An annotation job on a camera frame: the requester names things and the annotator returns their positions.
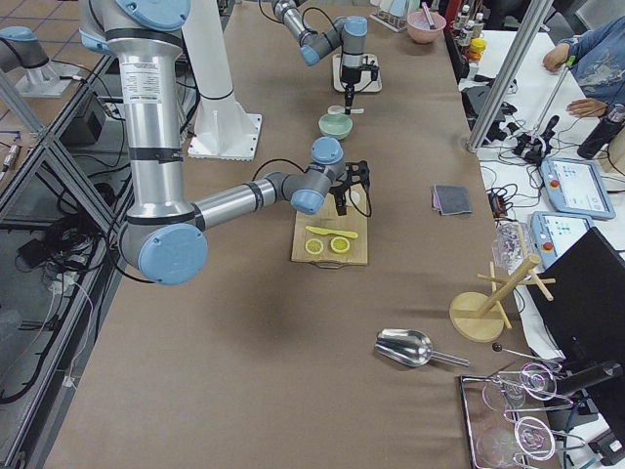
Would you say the light green bowl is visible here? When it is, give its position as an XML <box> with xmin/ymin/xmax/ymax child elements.
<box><xmin>317</xmin><ymin>113</ymin><xmax>354</xmax><ymax>141</ymax></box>

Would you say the pink bowl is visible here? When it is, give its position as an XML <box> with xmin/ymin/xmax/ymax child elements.
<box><xmin>406</xmin><ymin>11</ymin><xmax>446</xmax><ymax>44</ymax></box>

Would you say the person's upper hand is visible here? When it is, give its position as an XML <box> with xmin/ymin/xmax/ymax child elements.
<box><xmin>542</xmin><ymin>43</ymin><xmax>570</xmax><ymax>72</ymax></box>

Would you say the person's lower hand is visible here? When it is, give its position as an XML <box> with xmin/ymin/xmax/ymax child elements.
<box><xmin>566</xmin><ymin>98</ymin><xmax>608</xmax><ymax>118</ymax></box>

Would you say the beige plastic tray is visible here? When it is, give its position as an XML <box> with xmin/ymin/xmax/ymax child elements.
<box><xmin>332</xmin><ymin>54</ymin><xmax>382</xmax><ymax>93</ymax></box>

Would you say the yellow plastic knife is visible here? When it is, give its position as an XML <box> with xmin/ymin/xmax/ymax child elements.
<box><xmin>305</xmin><ymin>225</ymin><xmax>358</xmax><ymax>239</ymax></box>

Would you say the bamboo cutting board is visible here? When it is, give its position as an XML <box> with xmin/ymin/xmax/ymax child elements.
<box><xmin>291</xmin><ymin>185</ymin><xmax>368</xmax><ymax>267</ymax></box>

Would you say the left lemon half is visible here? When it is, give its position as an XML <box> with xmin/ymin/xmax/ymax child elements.
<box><xmin>305</xmin><ymin>238</ymin><xmax>324</xmax><ymax>255</ymax></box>

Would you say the grey folded cloth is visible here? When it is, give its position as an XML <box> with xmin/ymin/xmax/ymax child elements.
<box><xmin>432</xmin><ymin>185</ymin><xmax>473</xmax><ymax>215</ymax></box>

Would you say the metal scoop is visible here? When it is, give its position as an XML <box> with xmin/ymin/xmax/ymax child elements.
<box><xmin>375</xmin><ymin>328</ymin><xmax>471</xmax><ymax>367</ymax></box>

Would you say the clear plastic container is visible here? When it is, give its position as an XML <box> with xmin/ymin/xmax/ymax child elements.
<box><xmin>492</xmin><ymin>222</ymin><xmax>536</xmax><ymax>273</ymax></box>

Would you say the wooden mug tree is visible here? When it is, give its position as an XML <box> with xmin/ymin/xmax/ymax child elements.
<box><xmin>449</xmin><ymin>254</ymin><xmax>557</xmax><ymax>343</ymax></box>

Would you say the lower teach pendant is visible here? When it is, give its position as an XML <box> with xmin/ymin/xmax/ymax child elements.
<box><xmin>530</xmin><ymin>211</ymin><xmax>594</xmax><ymax>269</ymax></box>

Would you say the teach pendant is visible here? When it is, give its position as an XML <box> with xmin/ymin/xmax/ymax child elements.
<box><xmin>540</xmin><ymin>157</ymin><xmax>616</xmax><ymax>220</ymax></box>
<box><xmin>530</xmin><ymin>211</ymin><xmax>594</xmax><ymax>269</ymax></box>

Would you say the upper teach pendant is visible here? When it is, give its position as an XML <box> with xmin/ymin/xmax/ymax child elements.
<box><xmin>540</xmin><ymin>157</ymin><xmax>616</xmax><ymax>220</ymax></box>

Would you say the black monitor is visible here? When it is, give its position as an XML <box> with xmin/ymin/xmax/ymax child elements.
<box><xmin>525</xmin><ymin>226</ymin><xmax>625</xmax><ymax>441</ymax></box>

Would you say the black water bottle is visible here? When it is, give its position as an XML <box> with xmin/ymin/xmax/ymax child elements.
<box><xmin>577</xmin><ymin>104</ymin><xmax>624</xmax><ymax>159</ymax></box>

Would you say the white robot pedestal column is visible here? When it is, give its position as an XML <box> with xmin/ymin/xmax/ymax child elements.
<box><xmin>183</xmin><ymin>1</ymin><xmax>262</xmax><ymax>161</ymax></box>

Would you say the aluminium frame post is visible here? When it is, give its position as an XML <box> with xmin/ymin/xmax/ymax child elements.
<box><xmin>466</xmin><ymin>0</ymin><xmax>553</xmax><ymax>153</ymax></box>

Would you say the wire glass rack tray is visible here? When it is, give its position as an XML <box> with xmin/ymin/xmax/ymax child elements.
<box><xmin>458</xmin><ymin>362</ymin><xmax>586</xmax><ymax>468</ymax></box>

